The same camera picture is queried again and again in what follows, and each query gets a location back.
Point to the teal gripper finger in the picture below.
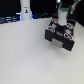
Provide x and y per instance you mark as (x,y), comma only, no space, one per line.
(59,6)

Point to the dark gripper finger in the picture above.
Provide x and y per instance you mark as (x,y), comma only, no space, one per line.
(72,8)

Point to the green white kcup pod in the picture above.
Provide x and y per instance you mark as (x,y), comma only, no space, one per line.
(62,17)

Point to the black kcup holder drawer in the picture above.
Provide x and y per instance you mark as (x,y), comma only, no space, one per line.
(57,38)

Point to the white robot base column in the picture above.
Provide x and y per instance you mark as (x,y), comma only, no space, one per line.
(26,13)

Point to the blue kcup pod right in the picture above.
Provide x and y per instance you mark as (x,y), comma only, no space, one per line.
(70,26)

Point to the red kcup pod left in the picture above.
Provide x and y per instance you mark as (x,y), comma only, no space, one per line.
(52,29)

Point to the red kcup pod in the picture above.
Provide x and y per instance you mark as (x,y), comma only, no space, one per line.
(52,29)
(69,36)

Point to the red kcup pod front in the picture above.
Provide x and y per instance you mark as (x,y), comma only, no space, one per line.
(69,36)

